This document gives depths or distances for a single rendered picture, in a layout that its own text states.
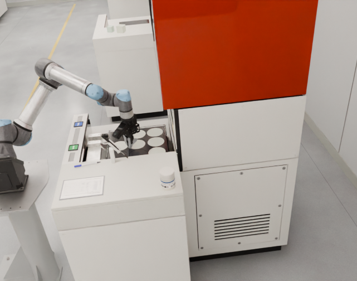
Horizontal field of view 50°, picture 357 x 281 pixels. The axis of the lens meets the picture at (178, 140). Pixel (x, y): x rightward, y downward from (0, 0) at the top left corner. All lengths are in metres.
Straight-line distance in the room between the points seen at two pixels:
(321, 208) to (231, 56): 1.72
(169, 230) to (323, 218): 1.51
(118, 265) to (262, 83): 1.21
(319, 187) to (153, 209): 1.87
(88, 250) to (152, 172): 0.51
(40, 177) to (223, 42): 1.29
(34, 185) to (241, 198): 1.21
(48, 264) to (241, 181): 1.36
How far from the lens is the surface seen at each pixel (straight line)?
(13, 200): 2.27
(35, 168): 2.46
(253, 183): 2.34
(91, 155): 2.32
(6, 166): 2.23
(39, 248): 2.62
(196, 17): 1.80
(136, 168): 2.01
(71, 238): 2.02
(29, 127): 2.38
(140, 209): 1.87
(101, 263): 2.16
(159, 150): 2.23
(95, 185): 1.94
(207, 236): 2.57
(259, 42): 1.90
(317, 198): 3.32
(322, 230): 3.07
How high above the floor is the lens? 2.17
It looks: 34 degrees down
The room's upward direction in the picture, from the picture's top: 5 degrees counter-clockwise
